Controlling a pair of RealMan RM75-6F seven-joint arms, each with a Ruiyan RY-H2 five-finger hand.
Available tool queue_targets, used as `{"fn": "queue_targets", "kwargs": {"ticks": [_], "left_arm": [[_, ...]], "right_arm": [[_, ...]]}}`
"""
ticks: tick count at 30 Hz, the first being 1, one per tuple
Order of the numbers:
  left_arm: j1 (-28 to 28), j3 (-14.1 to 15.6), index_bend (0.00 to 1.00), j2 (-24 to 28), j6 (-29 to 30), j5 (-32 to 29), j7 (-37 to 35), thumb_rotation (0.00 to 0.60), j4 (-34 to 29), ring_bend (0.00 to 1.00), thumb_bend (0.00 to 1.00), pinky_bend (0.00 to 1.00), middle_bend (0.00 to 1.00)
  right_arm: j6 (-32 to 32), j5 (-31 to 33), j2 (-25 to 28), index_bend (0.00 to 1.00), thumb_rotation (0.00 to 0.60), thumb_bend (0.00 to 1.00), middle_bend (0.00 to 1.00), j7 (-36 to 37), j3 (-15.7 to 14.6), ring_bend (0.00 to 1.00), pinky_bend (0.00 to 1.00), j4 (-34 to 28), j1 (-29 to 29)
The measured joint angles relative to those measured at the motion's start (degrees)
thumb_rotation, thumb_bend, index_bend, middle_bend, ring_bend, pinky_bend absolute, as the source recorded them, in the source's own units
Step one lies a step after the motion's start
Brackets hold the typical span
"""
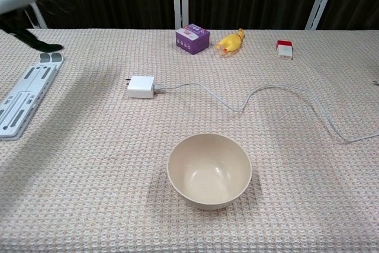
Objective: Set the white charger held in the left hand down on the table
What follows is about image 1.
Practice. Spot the white folding laptop stand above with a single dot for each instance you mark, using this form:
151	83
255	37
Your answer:
23	99

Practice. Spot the purple cardboard box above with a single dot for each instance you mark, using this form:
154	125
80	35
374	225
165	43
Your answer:
192	41

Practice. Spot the yellow rubber chicken toy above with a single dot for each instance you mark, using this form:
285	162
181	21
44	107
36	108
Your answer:
231	42

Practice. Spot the beige bowl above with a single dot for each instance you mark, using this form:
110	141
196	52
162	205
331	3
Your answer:
207	173

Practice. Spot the small red white box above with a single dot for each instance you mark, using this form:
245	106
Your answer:
285	51

